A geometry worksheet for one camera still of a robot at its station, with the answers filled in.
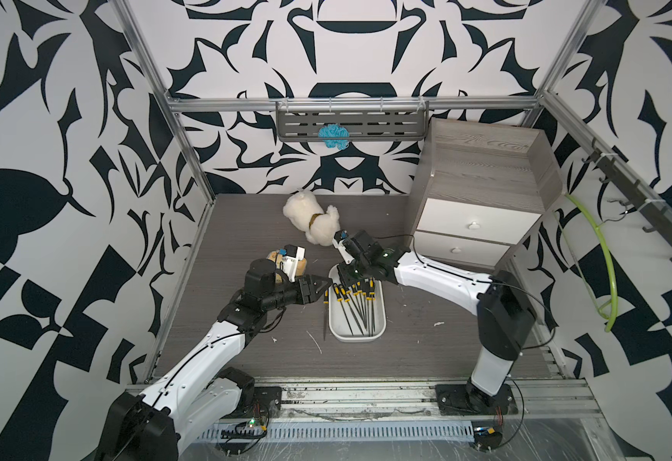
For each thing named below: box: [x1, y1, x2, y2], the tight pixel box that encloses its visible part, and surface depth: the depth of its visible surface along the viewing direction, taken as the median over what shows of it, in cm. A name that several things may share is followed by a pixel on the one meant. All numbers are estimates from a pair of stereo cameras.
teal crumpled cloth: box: [317, 122, 351, 150], surface depth 93 cm
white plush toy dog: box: [282, 190, 341, 247], surface depth 104 cm
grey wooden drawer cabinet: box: [409, 118, 563, 272], surface depth 85 cm
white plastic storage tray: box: [328, 264, 387, 343], surface depth 91 cm
